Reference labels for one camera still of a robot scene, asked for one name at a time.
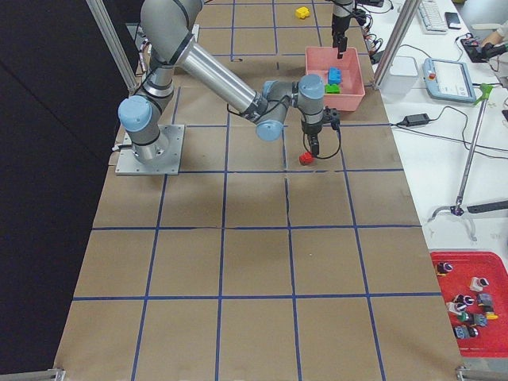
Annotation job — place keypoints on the white plastic container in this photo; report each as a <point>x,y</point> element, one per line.
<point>402,75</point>

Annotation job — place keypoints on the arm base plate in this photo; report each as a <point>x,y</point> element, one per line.
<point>162,157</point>

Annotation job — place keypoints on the blue toy block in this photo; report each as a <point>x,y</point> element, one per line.
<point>334,75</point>

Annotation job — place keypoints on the red parts tray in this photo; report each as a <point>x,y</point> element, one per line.
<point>474,288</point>

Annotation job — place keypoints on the red toy block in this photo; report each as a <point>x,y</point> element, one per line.
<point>306,158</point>

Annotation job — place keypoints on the white keyboard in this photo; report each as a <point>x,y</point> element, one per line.
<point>431,18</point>

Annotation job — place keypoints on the yellow toy block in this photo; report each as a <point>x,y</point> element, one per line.
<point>302,12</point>

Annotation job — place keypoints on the black power adapter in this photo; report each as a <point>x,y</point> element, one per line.
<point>416,120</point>

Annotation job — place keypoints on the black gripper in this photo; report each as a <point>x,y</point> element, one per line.
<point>310,130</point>
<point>340,21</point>

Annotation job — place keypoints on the green toy block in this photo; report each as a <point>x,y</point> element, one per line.
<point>333,88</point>

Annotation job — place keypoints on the pink plastic box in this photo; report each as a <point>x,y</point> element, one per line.
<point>344,87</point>

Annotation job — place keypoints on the aluminium frame post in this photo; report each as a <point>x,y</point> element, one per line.
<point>401,26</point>

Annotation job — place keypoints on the teach pendant tablet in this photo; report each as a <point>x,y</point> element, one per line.
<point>448,80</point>

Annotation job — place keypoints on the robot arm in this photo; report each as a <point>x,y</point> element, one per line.
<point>342,15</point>
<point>168,26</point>

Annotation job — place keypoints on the black smartphone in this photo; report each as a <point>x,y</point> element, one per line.
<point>452,20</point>

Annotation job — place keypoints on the metal reacher grabber tool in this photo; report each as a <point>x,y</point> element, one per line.
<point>456,209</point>

